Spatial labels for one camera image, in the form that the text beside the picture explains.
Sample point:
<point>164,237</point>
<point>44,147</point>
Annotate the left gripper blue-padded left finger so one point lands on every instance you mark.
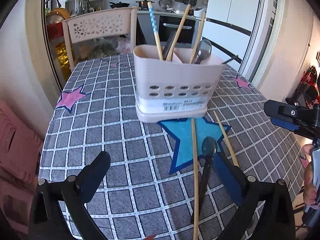
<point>90,177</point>

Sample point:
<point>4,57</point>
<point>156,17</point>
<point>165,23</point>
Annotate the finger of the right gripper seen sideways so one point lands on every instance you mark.
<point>275,111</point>

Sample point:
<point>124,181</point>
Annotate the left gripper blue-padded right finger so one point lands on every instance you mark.
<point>231,176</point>

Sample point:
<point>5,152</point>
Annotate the plain bamboo chopstick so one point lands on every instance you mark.
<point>196,177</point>
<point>169,57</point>
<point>228,143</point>

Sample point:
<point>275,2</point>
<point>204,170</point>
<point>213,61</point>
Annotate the blue patterned chopstick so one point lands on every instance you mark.
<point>155,31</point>

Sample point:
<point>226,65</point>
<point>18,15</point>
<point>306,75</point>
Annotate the chrome kitchen faucet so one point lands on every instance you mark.
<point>51,5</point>

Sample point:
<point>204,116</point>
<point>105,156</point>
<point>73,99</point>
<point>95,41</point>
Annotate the person's right hand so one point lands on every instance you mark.
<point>310,192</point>

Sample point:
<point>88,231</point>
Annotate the grey checked star tablecloth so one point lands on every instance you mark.
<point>139,196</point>

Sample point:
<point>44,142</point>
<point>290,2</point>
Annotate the pink plastic chair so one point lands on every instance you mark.
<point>20,154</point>

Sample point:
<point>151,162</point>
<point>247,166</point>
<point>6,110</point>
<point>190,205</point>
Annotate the white perforated utensil holder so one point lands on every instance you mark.
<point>176,89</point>

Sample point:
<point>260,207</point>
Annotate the white double-door refrigerator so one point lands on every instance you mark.
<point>228,26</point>

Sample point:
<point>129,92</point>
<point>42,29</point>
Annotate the cream perforated storage rack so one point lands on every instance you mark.
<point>103,23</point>

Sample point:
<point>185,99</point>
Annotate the bronze cooking pot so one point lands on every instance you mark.
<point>143,4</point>

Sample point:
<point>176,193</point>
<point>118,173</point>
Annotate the black wok on stove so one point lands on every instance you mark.
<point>119,5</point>

